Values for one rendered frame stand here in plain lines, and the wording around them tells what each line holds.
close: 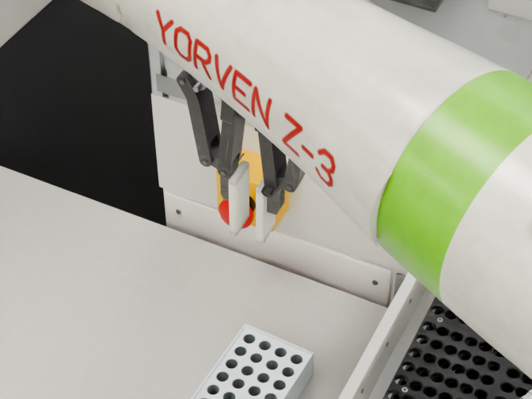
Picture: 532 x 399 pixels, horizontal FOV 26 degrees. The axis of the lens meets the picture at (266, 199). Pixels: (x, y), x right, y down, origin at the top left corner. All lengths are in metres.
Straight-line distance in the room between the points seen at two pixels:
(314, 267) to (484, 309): 0.83
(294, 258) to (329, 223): 0.09
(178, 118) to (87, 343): 0.27
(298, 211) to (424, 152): 0.77
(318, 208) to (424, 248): 0.75
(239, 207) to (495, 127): 0.54
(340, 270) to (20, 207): 0.41
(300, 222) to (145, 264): 0.19
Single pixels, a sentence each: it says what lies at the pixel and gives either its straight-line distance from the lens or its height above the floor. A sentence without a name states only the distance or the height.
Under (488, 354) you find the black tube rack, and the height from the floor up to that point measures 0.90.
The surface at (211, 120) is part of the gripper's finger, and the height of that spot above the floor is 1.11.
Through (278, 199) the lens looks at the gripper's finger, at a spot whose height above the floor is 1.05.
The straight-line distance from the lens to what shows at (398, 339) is 1.19.
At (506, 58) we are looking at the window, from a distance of 1.09.
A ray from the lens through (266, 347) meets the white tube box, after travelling 1.25.
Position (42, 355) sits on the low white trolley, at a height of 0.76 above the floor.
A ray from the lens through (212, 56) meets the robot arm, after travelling 0.64.
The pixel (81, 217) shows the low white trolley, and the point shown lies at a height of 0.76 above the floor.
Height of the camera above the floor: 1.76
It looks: 44 degrees down
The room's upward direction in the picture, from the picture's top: straight up
